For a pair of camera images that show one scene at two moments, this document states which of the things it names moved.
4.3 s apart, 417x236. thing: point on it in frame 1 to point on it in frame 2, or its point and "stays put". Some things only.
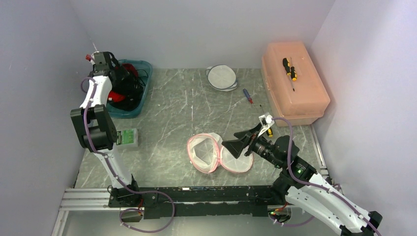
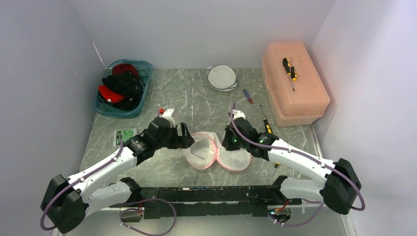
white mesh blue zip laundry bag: (222, 77) stays put
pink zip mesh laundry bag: (206, 153) stays put
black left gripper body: (120, 73) to (163, 142)
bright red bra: (115, 97) stays put
